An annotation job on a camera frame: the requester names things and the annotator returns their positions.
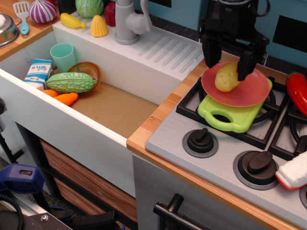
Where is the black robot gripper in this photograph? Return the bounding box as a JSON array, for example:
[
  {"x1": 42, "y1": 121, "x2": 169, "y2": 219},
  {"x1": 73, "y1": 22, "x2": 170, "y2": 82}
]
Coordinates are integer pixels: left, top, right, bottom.
[{"x1": 199, "y1": 0, "x2": 270, "y2": 81}]

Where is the yellow toy potato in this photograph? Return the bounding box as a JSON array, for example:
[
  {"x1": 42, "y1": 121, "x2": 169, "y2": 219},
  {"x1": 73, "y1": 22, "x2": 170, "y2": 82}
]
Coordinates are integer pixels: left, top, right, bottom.
[{"x1": 215, "y1": 62, "x2": 240, "y2": 92}]

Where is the pink plastic plate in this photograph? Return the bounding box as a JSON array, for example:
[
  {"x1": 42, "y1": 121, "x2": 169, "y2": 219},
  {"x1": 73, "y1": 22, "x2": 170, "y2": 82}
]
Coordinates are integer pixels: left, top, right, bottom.
[{"x1": 201, "y1": 62, "x2": 272, "y2": 107}]

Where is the green toy cutting board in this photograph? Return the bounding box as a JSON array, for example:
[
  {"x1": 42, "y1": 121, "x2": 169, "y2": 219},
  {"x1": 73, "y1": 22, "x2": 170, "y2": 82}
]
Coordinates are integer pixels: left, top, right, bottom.
[{"x1": 197, "y1": 78, "x2": 273, "y2": 134}]

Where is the red toy chili pepper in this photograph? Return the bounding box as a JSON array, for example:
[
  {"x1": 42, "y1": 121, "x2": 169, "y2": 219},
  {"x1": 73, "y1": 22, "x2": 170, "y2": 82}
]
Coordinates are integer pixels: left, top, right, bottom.
[{"x1": 285, "y1": 71, "x2": 307, "y2": 116}]

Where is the black stove burner grate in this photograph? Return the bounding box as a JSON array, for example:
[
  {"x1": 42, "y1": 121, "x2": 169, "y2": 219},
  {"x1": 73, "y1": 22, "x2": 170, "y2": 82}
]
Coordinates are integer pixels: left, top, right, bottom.
[{"x1": 176, "y1": 77, "x2": 289, "y2": 150}]

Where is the black left stove knob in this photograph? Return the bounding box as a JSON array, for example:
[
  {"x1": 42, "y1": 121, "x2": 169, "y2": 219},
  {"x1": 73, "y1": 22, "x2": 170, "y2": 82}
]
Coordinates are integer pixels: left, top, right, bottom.
[{"x1": 182, "y1": 128, "x2": 219, "y2": 159}]

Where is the black stove knob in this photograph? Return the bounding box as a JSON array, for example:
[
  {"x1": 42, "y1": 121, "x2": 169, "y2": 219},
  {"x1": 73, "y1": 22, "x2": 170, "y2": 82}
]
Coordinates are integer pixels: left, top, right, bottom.
[
  {"x1": 182, "y1": 128, "x2": 219, "y2": 159},
  {"x1": 233, "y1": 150, "x2": 279, "y2": 191}
]

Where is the black right burner grate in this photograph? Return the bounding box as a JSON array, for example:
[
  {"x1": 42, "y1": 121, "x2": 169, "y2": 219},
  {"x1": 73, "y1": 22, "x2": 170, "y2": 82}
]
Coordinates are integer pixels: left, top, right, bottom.
[{"x1": 269, "y1": 101, "x2": 307, "y2": 161}]

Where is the white toy sink basin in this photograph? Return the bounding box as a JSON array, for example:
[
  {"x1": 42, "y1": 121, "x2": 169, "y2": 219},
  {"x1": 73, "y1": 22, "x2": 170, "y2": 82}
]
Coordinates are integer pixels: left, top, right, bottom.
[{"x1": 0, "y1": 22, "x2": 203, "y2": 196}]

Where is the grey toy faucet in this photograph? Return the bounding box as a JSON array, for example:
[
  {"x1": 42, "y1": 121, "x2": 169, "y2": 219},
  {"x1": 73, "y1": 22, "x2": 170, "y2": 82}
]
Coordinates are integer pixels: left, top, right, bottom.
[{"x1": 115, "y1": 0, "x2": 153, "y2": 45}]

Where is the black middle stove knob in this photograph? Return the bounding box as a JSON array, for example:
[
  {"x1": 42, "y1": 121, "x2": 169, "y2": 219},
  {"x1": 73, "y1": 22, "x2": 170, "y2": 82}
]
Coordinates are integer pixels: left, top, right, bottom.
[{"x1": 233, "y1": 150, "x2": 279, "y2": 191}]

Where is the red toy bell pepper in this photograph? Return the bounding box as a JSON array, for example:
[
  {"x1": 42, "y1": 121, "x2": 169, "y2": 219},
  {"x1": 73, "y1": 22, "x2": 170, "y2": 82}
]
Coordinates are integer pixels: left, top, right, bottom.
[{"x1": 105, "y1": 1, "x2": 116, "y2": 27}]

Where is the white red toy bottle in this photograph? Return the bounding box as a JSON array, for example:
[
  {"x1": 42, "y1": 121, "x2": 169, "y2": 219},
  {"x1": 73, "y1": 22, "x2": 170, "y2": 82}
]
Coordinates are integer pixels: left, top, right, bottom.
[{"x1": 275, "y1": 151, "x2": 307, "y2": 190}]

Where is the yellow toy corn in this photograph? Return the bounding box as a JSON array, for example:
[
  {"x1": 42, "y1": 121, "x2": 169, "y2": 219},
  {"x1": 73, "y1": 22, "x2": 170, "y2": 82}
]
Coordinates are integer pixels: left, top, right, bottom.
[{"x1": 91, "y1": 15, "x2": 108, "y2": 37}]

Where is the brown translucent bowl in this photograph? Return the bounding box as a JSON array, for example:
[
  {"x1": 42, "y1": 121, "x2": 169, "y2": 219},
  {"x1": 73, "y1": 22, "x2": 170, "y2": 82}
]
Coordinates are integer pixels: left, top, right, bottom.
[{"x1": 68, "y1": 62, "x2": 102, "y2": 96}]

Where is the green toy cabbage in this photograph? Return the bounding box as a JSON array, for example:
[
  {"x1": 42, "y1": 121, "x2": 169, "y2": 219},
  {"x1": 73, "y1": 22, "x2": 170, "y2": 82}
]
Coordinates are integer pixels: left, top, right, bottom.
[{"x1": 75, "y1": 0, "x2": 104, "y2": 18}]

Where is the grey right stove knob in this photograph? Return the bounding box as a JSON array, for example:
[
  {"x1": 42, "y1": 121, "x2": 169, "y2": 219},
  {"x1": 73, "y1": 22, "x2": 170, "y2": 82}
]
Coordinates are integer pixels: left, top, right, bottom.
[{"x1": 299, "y1": 185, "x2": 307, "y2": 209}]

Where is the green toy bitter gourd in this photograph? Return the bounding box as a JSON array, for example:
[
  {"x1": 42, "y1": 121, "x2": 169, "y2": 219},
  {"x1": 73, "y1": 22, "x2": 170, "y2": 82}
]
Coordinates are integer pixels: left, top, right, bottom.
[{"x1": 46, "y1": 72, "x2": 97, "y2": 93}]

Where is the teal plastic cup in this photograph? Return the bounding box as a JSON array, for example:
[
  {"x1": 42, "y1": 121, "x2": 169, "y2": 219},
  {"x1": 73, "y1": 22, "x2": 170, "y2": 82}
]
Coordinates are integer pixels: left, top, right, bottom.
[{"x1": 50, "y1": 43, "x2": 77, "y2": 72}]

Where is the orange toy carrot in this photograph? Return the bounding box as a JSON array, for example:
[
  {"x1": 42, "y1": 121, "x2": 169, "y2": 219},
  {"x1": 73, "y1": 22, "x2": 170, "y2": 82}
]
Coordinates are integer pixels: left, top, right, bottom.
[
  {"x1": 54, "y1": 92, "x2": 78, "y2": 106},
  {"x1": 42, "y1": 89, "x2": 60, "y2": 97}
]

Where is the yellow toy banana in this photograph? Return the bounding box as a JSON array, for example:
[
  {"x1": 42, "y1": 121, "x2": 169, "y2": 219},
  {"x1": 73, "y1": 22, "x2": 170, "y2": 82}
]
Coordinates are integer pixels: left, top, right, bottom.
[{"x1": 60, "y1": 13, "x2": 87, "y2": 29}]

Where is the orange toy carrot behind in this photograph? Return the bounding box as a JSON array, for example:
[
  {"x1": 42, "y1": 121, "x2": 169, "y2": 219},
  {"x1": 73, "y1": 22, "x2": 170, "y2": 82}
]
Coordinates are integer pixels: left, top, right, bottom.
[{"x1": 42, "y1": 89, "x2": 60, "y2": 97}]

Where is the toy milk carton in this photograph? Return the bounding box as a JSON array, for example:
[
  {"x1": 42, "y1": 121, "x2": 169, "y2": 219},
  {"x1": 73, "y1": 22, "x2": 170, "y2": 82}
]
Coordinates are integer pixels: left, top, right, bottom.
[{"x1": 24, "y1": 58, "x2": 54, "y2": 91}]

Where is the purple white toy onion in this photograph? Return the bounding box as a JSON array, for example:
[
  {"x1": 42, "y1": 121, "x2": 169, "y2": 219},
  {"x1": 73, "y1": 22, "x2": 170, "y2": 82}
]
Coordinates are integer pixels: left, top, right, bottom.
[{"x1": 29, "y1": 0, "x2": 57, "y2": 23}]

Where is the white blue toy spatula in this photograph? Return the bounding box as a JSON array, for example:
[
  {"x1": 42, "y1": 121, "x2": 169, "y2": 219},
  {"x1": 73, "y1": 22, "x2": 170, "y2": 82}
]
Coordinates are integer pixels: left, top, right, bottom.
[{"x1": 13, "y1": 1, "x2": 30, "y2": 35}]

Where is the silver metal toy pot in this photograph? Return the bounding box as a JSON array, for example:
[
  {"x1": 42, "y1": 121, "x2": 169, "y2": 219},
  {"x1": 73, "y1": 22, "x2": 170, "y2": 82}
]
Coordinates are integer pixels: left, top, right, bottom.
[{"x1": 0, "y1": 13, "x2": 20, "y2": 48}]

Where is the blue clamp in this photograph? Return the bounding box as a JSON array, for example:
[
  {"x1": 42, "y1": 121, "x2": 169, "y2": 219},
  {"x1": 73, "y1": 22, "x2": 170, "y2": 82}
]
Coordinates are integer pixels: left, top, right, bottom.
[{"x1": 0, "y1": 163, "x2": 45, "y2": 194}]

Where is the black oven door handle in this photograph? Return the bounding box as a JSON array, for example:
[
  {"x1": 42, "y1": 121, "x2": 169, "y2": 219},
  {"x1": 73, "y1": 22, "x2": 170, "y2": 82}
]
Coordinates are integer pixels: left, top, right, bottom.
[{"x1": 153, "y1": 194, "x2": 208, "y2": 230}]

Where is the black cable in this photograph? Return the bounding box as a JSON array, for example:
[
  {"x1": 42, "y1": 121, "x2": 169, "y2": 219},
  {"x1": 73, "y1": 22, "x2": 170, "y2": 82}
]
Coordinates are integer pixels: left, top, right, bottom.
[{"x1": 0, "y1": 194, "x2": 24, "y2": 230}]

